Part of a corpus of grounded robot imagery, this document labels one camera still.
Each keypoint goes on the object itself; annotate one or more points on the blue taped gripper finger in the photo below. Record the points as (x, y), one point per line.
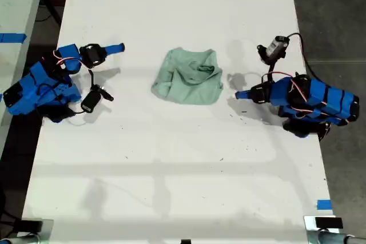
(246, 97)
(246, 92)
(115, 51)
(115, 47)

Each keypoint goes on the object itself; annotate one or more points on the pale green t-shirt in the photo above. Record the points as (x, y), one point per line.
(188, 87)

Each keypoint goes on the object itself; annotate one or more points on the black arm base clamp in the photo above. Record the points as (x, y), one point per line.
(325, 131)

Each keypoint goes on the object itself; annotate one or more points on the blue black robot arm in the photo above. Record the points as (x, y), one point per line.
(328, 101)
(40, 92)

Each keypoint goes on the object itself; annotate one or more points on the long blue tape strip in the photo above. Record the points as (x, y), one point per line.
(11, 38)

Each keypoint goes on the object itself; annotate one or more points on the white side table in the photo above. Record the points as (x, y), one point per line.
(14, 27)

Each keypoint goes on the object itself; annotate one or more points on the short blue tape strip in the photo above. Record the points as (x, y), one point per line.
(324, 204)

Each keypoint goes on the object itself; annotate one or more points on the small black box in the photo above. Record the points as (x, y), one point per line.
(31, 226)
(328, 223)

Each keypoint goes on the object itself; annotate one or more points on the small black edge clip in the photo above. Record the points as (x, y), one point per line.
(186, 241)

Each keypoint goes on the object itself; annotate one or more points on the grey metal pipe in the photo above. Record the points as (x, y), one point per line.
(343, 239)

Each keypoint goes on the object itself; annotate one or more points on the thin black camera stalk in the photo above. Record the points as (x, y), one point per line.
(93, 77)

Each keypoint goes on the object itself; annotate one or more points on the grey and black camera box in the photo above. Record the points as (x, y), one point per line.
(274, 46)

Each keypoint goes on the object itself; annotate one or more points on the metal table clamp bracket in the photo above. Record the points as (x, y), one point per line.
(310, 228)
(45, 229)

